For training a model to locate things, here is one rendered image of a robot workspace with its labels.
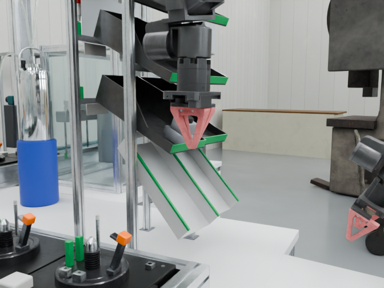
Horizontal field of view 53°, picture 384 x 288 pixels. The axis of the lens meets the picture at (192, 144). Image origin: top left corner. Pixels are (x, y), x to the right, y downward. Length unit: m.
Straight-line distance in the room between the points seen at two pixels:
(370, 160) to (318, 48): 10.63
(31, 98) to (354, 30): 3.89
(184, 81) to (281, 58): 11.23
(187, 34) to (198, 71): 0.06
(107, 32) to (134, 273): 0.57
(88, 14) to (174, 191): 1.34
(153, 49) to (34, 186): 1.11
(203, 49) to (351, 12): 4.32
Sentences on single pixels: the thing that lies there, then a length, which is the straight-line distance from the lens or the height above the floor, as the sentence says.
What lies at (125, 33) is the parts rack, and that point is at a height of 1.46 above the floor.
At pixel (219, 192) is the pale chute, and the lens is 1.16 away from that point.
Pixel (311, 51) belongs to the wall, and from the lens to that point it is 11.58.
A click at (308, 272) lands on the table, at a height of 0.86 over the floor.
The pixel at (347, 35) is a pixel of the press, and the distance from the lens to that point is 4.89.
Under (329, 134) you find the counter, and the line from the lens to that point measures 8.15.
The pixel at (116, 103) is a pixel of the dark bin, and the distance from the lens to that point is 0.99.
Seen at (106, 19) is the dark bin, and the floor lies 1.50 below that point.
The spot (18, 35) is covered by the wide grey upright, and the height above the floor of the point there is 1.59.
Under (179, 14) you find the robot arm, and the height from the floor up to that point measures 1.45.
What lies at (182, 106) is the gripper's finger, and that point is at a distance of 0.65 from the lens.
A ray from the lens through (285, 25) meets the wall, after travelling 11.93.
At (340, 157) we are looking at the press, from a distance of 5.29.
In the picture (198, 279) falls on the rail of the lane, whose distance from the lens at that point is 0.82.
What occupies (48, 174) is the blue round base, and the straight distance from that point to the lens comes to 1.70.
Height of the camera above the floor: 1.33
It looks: 8 degrees down
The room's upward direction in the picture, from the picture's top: straight up
